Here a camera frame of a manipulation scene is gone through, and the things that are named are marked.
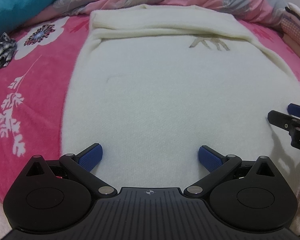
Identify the pink floral bed sheet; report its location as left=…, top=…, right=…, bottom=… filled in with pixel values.
left=0, top=15, right=300, bottom=203

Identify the white fleece sweater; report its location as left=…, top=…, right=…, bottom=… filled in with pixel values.
left=61, top=4, right=300, bottom=188

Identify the stack of folded clothes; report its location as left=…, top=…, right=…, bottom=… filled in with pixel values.
left=281, top=2, right=300, bottom=63

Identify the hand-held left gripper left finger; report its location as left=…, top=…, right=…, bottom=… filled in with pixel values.
left=25, top=142, right=118, bottom=198

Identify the plaid shirt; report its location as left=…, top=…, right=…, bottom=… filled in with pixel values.
left=0, top=32, right=17, bottom=73

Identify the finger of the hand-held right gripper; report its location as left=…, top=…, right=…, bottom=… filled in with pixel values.
left=267, top=110, right=300, bottom=133
left=287, top=103, right=300, bottom=119

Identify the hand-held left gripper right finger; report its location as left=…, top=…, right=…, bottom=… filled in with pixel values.
left=184, top=145, right=287, bottom=198

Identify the blue striped pillow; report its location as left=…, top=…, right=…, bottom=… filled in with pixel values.
left=0, top=0, right=77, bottom=37

